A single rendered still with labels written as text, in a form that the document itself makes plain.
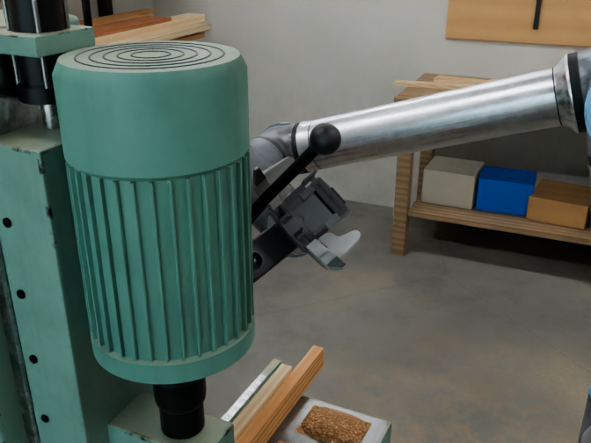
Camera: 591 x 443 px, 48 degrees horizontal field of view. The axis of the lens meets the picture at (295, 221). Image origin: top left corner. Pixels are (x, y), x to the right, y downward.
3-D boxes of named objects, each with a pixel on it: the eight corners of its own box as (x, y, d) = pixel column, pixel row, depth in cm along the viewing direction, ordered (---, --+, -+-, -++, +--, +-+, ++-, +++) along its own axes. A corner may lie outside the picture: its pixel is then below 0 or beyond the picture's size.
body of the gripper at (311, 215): (314, 166, 84) (307, 179, 96) (263, 211, 84) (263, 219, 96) (354, 211, 84) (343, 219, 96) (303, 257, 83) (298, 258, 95)
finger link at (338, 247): (373, 237, 76) (334, 208, 84) (335, 272, 76) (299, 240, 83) (385, 255, 78) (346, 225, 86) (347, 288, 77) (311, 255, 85)
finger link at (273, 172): (273, 129, 78) (300, 173, 86) (235, 163, 78) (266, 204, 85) (288, 142, 77) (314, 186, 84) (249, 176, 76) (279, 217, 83)
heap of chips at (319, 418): (355, 452, 99) (355, 442, 98) (295, 432, 103) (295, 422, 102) (371, 423, 104) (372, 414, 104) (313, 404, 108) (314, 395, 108)
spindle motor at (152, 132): (198, 409, 63) (173, 81, 50) (57, 360, 70) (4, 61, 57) (282, 319, 77) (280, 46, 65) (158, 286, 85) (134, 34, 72)
